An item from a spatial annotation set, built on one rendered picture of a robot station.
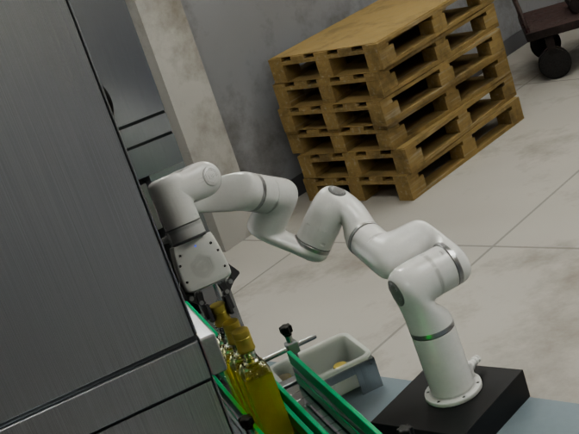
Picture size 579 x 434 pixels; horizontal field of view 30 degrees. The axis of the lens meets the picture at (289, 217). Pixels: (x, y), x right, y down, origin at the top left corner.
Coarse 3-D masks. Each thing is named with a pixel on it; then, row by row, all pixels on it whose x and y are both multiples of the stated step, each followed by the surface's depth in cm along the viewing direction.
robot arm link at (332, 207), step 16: (320, 192) 240; (336, 192) 239; (320, 208) 238; (336, 208) 238; (352, 208) 238; (304, 224) 241; (320, 224) 238; (336, 224) 239; (352, 224) 236; (304, 240) 240; (320, 240) 239
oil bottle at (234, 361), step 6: (234, 360) 213; (240, 360) 213; (234, 366) 213; (234, 372) 214; (234, 378) 217; (240, 384) 214; (240, 390) 216; (240, 396) 219; (246, 396) 214; (246, 402) 215; (246, 408) 218; (252, 414) 216
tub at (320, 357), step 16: (336, 336) 267; (304, 352) 265; (320, 352) 266; (336, 352) 268; (352, 352) 264; (368, 352) 254; (272, 368) 262; (288, 368) 264; (320, 368) 267; (336, 368) 252
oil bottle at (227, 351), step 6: (222, 348) 220; (228, 348) 219; (222, 354) 219; (228, 354) 218; (228, 360) 218; (228, 366) 218; (228, 372) 219; (228, 378) 223; (234, 384) 219; (234, 390) 222; (240, 402) 221
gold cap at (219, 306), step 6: (210, 306) 217; (216, 306) 216; (222, 306) 216; (216, 312) 216; (222, 312) 216; (228, 312) 218; (216, 318) 216; (222, 318) 216; (228, 318) 217; (216, 324) 217
